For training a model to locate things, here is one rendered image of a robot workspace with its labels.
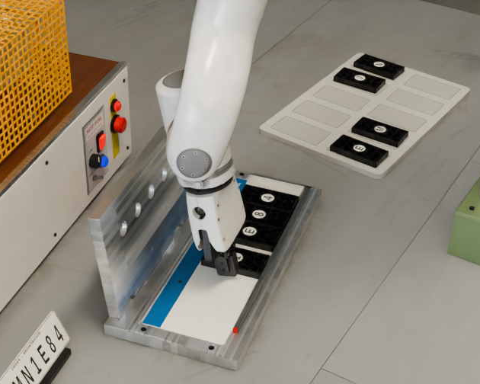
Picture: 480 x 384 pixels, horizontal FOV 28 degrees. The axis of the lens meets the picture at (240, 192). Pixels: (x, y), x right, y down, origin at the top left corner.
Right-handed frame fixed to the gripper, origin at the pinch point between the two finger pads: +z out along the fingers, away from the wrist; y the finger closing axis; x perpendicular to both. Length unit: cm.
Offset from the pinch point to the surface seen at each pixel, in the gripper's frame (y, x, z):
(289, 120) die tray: 49.4, 5.7, 2.5
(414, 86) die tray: 72, -14, 7
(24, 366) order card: -29.9, 17.5, -3.6
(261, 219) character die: 14.3, -0.6, 1.6
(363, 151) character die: 42.0, -10.8, 4.8
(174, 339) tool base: -15.9, 2.4, 1.9
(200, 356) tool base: -16.5, -1.4, 4.1
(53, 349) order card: -24.0, 17.0, -1.4
